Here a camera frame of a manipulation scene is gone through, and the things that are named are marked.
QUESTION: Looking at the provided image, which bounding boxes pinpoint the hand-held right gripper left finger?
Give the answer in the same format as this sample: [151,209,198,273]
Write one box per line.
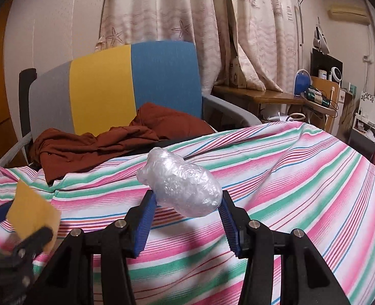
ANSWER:
[32,190,158,305]

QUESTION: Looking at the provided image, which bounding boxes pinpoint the yellow sponge block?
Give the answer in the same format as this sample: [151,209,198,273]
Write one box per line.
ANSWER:
[7,180,62,255]

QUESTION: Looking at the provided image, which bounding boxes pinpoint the rust brown garment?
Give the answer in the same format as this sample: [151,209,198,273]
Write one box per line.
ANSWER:
[29,102,215,185]

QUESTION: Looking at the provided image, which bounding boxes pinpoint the white storage shelf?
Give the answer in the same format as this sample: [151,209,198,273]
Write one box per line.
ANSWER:
[353,90,375,135]

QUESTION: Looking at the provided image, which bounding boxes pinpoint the white steam iron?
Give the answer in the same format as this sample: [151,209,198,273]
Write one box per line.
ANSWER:
[313,25,331,54]

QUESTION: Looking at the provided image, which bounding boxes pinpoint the pink green striped tablecloth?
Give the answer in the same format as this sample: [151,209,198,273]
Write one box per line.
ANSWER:
[0,121,375,305]

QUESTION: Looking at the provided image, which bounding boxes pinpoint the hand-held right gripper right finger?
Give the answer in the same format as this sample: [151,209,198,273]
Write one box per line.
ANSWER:
[218,191,351,305]

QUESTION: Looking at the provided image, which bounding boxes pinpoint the beige patterned curtain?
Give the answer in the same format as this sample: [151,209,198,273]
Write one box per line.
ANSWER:
[95,0,302,91]

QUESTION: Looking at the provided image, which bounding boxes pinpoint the grey yellow blue chair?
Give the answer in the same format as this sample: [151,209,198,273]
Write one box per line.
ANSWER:
[0,41,262,169]

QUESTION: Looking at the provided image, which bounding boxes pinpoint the blue round appliance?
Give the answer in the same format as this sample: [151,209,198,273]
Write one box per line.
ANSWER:
[295,69,312,96]

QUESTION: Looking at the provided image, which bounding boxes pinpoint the black cabinet box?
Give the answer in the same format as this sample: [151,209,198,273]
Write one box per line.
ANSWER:
[310,49,343,80]

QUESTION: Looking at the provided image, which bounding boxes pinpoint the beige air conditioner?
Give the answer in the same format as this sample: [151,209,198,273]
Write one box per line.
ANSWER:
[330,4,370,24]

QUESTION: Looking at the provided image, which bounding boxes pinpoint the dark green handheld device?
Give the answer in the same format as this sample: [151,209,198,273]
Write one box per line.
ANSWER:
[305,89,330,107]

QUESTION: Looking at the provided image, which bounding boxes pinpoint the white curved stand pole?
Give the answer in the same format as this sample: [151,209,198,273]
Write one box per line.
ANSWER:
[297,0,315,70]

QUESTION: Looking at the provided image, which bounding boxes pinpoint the clear plastic ball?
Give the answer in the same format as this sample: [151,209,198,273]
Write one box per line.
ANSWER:
[136,148,223,218]

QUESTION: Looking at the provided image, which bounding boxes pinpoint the printed paper bag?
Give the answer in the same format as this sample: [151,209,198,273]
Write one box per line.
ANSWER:
[230,56,248,88]

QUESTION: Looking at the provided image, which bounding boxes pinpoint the black upright post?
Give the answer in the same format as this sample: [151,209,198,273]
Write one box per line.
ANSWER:
[19,68,38,153]

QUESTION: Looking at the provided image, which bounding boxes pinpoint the wooden desk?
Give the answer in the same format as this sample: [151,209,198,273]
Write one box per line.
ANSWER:
[212,76,339,118]

